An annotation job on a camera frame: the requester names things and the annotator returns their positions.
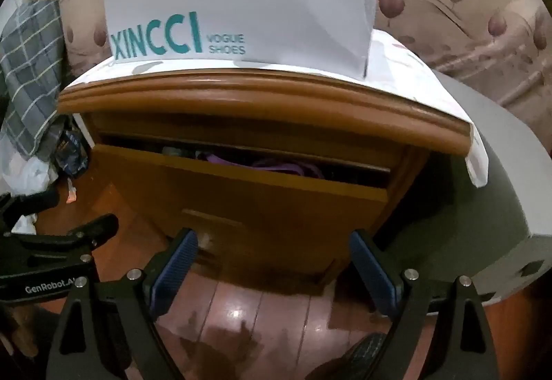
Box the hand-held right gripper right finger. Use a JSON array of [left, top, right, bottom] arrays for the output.
[[349, 229, 501, 380]]

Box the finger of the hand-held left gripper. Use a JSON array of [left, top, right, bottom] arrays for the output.
[[0, 214, 119, 266], [0, 188, 59, 234]]

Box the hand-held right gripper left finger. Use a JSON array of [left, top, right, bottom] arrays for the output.
[[45, 228, 199, 380]]

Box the purple underwear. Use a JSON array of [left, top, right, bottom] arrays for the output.
[[196, 150, 322, 178]]

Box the dark patterned bag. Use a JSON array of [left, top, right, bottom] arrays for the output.
[[54, 115, 89, 178]]

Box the dark slipper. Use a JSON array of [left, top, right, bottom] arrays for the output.
[[304, 332, 389, 380]]

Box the grey plaid cloth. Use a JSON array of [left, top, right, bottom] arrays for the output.
[[0, 0, 65, 158]]

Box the grey cabinet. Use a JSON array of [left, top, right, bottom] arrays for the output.
[[375, 71, 552, 307]]

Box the wooden nightstand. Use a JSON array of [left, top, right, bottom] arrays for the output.
[[57, 68, 471, 290]]

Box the white printed nightstand cover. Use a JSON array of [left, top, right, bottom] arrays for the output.
[[65, 28, 490, 188]]

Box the leaf print curtain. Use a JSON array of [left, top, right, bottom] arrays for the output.
[[17, 0, 552, 135]]

